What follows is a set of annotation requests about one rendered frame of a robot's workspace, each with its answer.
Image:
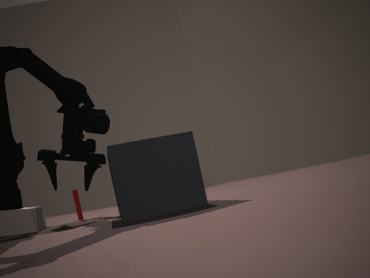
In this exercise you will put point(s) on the red peg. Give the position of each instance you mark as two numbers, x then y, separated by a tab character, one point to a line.
77	204

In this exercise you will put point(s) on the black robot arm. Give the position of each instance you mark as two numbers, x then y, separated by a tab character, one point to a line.
70	93

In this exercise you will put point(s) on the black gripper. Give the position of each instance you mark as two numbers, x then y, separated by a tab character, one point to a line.
49	156

